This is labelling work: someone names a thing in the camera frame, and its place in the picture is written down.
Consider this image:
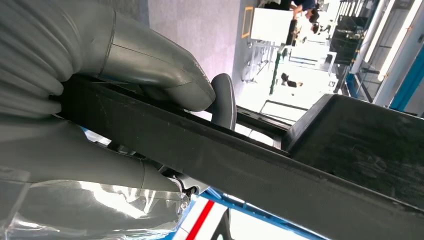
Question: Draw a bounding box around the white car red stripe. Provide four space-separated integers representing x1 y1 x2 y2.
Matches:
165 195 319 240

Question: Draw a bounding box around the white cabinet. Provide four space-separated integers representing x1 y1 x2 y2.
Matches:
250 7 294 43

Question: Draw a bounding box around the person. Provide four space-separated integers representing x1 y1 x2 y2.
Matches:
290 0 322 35

